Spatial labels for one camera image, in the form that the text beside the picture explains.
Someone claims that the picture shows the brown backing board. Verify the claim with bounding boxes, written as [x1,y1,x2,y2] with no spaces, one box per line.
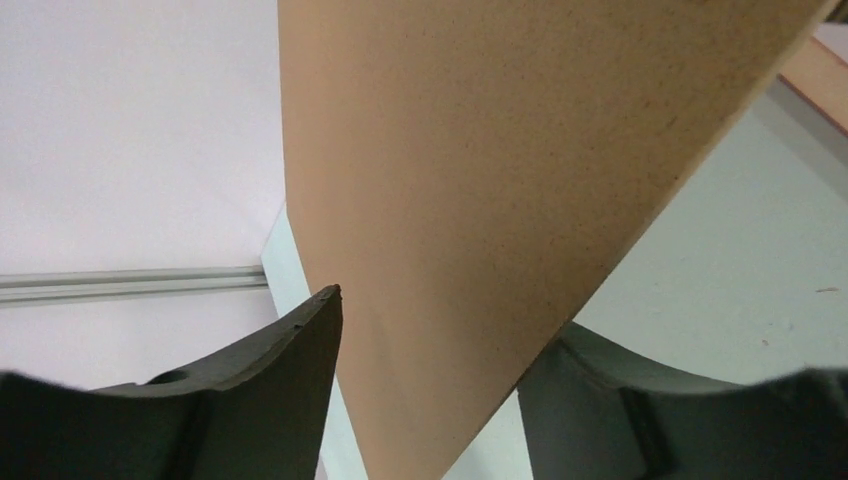
[278,1,835,479]

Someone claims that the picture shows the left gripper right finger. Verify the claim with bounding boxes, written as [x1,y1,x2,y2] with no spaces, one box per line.
[518,324,847,479]

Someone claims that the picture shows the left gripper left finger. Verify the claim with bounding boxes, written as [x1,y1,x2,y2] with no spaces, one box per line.
[1,285,343,479]

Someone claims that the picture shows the red wooden picture frame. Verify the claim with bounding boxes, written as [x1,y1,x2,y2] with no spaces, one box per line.
[779,37,847,136]

